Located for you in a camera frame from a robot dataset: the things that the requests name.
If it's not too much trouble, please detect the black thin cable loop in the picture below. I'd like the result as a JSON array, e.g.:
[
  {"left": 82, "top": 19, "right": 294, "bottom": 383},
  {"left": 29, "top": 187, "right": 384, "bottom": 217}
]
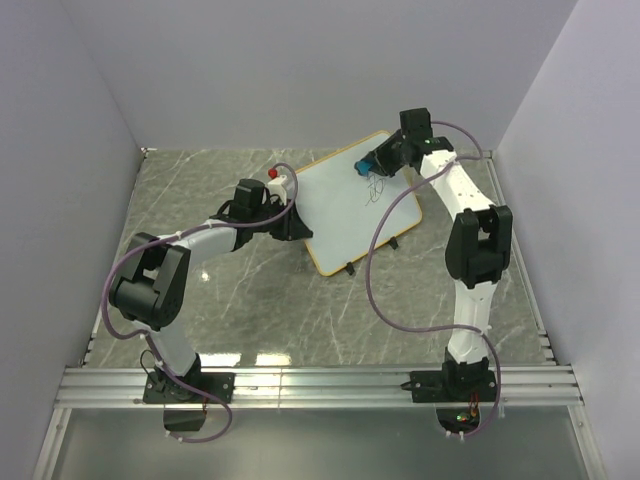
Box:
[{"left": 139, "top": 348, "right": 162, "bottom": 377}]

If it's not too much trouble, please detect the yellow-framed whiteboard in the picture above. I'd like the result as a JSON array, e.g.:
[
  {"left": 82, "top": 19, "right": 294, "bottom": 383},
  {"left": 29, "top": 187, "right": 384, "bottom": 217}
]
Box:
[{"left": 296, "top": 131, "right": 410, "bottom": 277}]

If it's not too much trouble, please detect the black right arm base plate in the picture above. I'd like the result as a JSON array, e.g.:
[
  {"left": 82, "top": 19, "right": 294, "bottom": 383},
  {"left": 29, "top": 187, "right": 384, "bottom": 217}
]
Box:
[{"left": 400, "top": 370, "right": 497, "bottom": 403}]

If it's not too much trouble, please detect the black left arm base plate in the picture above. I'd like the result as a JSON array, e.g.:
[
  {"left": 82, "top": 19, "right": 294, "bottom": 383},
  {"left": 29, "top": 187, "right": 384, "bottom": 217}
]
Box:
[{"left": 142, "top": 370, "right": 235, "bottom": 404}]

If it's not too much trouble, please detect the blue bone-shaped whiteboard eraser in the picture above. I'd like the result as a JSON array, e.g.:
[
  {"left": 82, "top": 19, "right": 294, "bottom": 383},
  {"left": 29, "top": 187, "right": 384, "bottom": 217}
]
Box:
[{"left": 354, "top": 158, "right": 376, "bottom": 177}]

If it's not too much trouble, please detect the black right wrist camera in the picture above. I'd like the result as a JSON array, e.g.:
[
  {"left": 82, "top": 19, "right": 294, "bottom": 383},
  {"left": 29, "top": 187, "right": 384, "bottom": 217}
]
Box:
[{"left": 399, "top": 107, "right": 433, "bottom": 142}]

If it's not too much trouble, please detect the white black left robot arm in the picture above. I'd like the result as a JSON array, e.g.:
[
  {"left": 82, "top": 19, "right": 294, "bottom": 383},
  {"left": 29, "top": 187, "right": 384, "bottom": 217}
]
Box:
[{"left": 107, "top": 194, "right": 313, "bottom": 402}]

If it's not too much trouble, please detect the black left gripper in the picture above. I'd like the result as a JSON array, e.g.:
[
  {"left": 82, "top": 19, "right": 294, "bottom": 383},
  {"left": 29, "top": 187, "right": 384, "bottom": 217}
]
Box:
[{"left": 252, "top": 198, "right": 312, "bottom": 242}]

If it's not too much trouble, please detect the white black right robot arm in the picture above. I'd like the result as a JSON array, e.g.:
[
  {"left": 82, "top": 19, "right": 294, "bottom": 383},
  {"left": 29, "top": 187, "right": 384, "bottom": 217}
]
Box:
[{"left": 354, "top": 131, "right": 513, "bottom": 400}]

